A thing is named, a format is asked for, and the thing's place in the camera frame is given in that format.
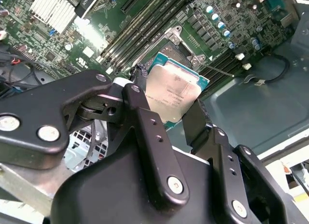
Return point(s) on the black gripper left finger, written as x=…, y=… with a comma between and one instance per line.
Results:
x=48, y=105

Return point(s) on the thin metal locking lever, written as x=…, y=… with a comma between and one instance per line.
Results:
x=217, y=70

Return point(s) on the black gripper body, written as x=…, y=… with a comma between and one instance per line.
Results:
x=108, y=190

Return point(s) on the silver CPU green edge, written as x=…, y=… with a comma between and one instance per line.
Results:
x=173, y=88

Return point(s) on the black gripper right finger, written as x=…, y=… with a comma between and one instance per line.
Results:
x=222, y=146

